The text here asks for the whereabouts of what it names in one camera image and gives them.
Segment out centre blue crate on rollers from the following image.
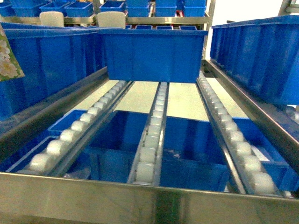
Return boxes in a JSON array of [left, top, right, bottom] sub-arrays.
[[99, 27, 208, 84]]

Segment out blue crate left rear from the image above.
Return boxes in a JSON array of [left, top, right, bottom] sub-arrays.
[[0, 22, 105, 120]]

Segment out right blue crate row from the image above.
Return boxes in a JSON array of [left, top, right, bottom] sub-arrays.
[[210, 15, 299, 105]]

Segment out lower blue bin under rollers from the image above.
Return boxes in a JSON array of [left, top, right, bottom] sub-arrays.
[[0, 110, 299, 191]]

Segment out beige chair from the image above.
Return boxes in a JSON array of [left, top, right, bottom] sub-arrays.
[[39, 11, 64, 28], [97, 11, 126, 29]]

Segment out steel roller conveyor rack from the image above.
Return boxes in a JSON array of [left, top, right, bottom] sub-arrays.
[[0, 69, 299, 224]]

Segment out flower gift bag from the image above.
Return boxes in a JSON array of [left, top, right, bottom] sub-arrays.
[[0, 25, 25, 82]]

